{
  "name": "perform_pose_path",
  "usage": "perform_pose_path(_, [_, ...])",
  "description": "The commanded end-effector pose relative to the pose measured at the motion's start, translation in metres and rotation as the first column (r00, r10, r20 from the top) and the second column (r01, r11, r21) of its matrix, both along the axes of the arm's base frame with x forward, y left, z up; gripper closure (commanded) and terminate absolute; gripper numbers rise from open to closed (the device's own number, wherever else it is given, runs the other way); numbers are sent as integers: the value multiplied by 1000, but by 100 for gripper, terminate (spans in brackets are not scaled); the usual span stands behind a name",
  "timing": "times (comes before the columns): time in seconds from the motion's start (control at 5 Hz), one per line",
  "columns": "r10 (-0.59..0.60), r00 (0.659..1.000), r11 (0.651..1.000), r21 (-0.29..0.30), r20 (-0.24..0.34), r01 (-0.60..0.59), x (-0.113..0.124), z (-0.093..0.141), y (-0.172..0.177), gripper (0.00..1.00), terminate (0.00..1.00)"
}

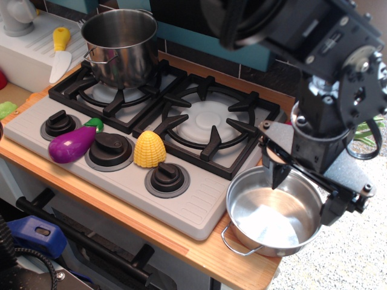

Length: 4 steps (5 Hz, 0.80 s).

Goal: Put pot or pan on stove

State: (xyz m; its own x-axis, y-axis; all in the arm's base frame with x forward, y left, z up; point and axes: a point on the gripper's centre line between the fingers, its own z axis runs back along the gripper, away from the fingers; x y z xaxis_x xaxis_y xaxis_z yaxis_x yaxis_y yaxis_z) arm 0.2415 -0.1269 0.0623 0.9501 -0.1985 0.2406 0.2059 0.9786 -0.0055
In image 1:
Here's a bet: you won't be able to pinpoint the purple toy eggplant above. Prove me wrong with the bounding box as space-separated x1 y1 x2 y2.
48 118 104 164

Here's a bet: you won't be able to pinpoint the black middle stove knob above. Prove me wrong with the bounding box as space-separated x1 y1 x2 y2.
85 133 134 172

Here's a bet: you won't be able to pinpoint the pink toy radish green leaves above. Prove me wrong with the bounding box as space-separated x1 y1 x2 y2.
353 117 385 147

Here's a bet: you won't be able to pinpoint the black braided cable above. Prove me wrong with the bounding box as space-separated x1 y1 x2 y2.
11 247 58 290

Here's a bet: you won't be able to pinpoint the green toy lettuce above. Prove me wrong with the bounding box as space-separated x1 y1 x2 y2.
0 101 18 120

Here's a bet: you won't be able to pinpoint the black right burner grate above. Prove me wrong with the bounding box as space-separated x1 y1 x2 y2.
132 74 281 180

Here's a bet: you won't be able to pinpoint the black left burner grate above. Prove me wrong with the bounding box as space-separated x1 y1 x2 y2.
48 60 187 134

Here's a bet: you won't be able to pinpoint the grey toy stove top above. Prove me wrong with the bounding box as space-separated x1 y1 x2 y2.
5 94 286 240

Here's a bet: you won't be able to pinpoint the black right stove knob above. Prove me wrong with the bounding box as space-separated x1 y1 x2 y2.
145 162 190 199

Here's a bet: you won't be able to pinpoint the black oven door handle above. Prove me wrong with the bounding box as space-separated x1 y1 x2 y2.
16 188 154 286

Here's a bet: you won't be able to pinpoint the white toy sink unit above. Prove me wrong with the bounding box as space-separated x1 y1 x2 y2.
1 11 87 92

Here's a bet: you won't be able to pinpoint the black left stove knob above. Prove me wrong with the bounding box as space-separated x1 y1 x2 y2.
40 110 82 141

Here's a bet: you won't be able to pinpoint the blue clamp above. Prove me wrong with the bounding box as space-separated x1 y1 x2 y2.
7 216 67 259

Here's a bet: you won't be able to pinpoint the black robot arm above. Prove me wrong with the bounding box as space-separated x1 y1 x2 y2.
200 1 386 225

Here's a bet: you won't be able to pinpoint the yellow toy corn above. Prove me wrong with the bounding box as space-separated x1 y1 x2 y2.
134 130 166 168

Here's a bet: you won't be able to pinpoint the tall steel stock pot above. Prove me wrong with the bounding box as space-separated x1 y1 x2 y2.
81 9 158 89

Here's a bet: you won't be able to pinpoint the black burner grate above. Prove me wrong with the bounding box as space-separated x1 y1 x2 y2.
48 60 187 134
132 74 281 180

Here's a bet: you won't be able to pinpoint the yellow handled toy knife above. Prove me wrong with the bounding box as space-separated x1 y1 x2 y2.
49 27 72 84

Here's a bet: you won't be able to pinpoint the grey toy faucet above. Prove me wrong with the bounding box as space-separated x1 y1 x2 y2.
1 0 37 37

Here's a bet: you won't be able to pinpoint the black gripper with plate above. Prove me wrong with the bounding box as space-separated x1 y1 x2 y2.
259 120 377 226

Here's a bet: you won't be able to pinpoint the black stove knob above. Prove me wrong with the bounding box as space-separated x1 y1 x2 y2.
40 110 82 141
145 162 190 199
85 133 134 172

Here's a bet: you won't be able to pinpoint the red toy item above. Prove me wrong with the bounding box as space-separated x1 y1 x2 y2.
0 71 8 90

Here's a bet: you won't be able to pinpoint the small shallow steel pot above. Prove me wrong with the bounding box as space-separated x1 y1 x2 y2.
221 166 322 257

